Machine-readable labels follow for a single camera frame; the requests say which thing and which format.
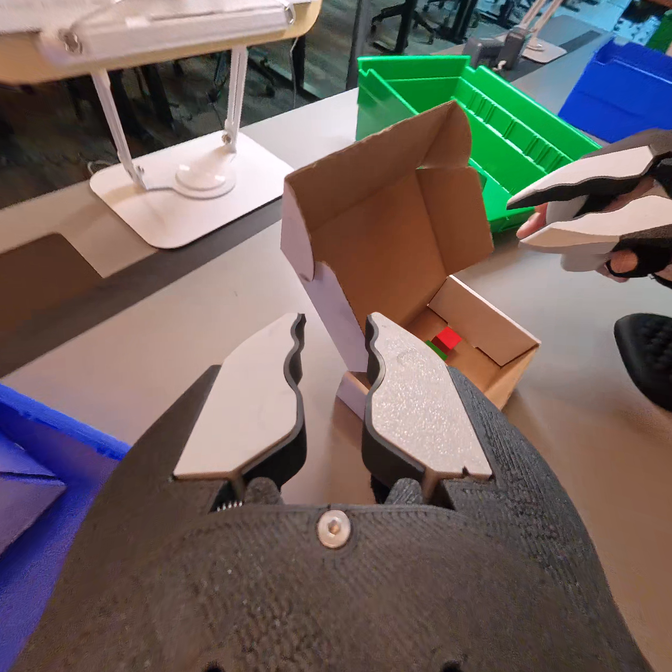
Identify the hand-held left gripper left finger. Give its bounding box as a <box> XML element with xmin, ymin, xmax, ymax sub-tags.
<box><xmin>172</xmin><ymin>312</ymin><xmax>308</xmax><ymax>499</ymax></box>

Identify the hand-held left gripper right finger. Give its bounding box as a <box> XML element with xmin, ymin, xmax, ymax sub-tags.
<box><xmin>362</xmin><ymin>312</ymin><xmax>495</xmax><ymax>502</ymax></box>

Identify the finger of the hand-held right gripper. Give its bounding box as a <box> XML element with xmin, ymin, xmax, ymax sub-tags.
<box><xmin>506</xmin><ymin>144</ymin><xmax>658</xmax><ymax>220</ymax></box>
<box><xmin>517</xmin><ymin>194</ymin><xmax>672</xmax><ymax>272</ymax></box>

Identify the green plastic bin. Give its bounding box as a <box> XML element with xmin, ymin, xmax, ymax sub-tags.
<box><xmin>356</xmin><ymin>54</ymin><xmax>602</xmax><ymax>234</ymax></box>

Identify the small cardboard box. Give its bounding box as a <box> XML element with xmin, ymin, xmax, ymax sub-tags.
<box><xmin>280</xmin><ymin>100</ymin><xmax>541</xmax><ymax>421</ymax></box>

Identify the blue plastic bin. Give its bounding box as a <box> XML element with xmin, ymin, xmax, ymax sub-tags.
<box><xmin>558</xmin><ymin>38</ymin><xmax>672</xmax><ymax>144</ymax></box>
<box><xmin>0</xmin><ymin>382</ymin><xmax>131</xmax><ymax>672</ymax></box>

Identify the grey desk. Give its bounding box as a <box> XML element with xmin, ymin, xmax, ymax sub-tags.
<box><xmin>0</xmin><ymin>29</ymin><xmax>672</xmax><ymax>672</ymax></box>

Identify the person's right hand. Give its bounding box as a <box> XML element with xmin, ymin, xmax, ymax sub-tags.
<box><xmin>517</xmin><ymin>205</ymin><xmax>672</xmax><ymax>289</ymax></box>

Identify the white document stand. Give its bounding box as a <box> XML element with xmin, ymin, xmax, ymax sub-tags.
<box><xmin>0</xmin><ymin>0</ymin><xmax>323</xmax><ymax>250</ymax></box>
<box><xmin>504</xmin><ymin>0</ymin><xmax>568</xmax><ymax>66</ymax></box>

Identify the black textured pad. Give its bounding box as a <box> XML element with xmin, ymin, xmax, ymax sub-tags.
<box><xmin>614</xmin><ymin>313</ymin><xmax>672</xmax><ymax>411</ymax></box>

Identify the grey metal device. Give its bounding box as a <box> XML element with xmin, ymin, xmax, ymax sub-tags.
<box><xmin>464</xmin><ymin>29</ymin><xmax>526</xmax><ymax>71</ymax></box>

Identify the flat white cardboard sheet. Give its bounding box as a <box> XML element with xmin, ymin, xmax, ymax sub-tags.
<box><xmin>0</xmin><ymin>430</ymin><xmax>67</xmax><ymax>554</ymax></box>

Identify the black office chair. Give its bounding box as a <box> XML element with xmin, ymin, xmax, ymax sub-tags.
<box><xmin>370</xmin><ymin>0</ymin><xmax>436</xmax><ymax>53</ymax></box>

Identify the printed instruction sheet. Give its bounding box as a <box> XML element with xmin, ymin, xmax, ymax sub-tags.
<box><xmin>0</xmin><ymin>0</ymin><xmax>287</xmax><ymax>35</ymax></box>

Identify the dark metal post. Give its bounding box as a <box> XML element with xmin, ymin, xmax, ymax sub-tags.
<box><xmin>345</xmin><ymin>0</ymin><xmax>373</xmax><ymax>91</ymax></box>

